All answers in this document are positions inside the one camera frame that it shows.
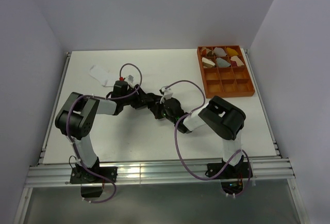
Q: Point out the brown orange rolled sock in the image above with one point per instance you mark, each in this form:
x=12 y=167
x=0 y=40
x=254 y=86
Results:
x=206 y=52

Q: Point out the yellow rolled sock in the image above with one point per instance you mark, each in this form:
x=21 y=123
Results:
x=232 y=52

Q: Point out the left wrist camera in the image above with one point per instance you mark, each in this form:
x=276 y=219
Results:
x=129 y=79

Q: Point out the orange compartment tray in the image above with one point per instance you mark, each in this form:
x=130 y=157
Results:
x=226 y=82

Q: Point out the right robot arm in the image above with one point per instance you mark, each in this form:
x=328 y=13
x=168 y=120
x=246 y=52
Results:
x=225 y=119

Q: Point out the pink maroon rolled sock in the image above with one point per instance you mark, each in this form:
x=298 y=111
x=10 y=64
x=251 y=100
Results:
x=235 y=61

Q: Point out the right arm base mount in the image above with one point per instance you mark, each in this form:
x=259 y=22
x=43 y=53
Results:
x=230 y=172

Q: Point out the grey white rolled sock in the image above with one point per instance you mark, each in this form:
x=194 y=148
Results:
x=218 y=51

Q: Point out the white brown rolled sock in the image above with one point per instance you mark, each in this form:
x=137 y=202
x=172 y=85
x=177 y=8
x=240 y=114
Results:
x=208 y=63

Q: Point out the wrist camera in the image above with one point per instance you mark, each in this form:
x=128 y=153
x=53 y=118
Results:
x=166 y=94
x=129 y=79

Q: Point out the aluminium front rail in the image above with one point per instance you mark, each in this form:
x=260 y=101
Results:
x=160 y=172

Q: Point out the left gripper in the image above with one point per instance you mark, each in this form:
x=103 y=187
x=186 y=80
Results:
x=140 y=98

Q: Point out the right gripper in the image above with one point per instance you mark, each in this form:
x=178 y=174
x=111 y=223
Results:
x=157 y=113

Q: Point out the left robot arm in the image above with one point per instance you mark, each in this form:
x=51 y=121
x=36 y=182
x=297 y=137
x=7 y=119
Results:
x=76 y=117

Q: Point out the grey teal rolled sock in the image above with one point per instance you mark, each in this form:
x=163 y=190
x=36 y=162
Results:
x=222 y=63

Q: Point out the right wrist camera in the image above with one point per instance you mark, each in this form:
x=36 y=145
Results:
x=166 y=94

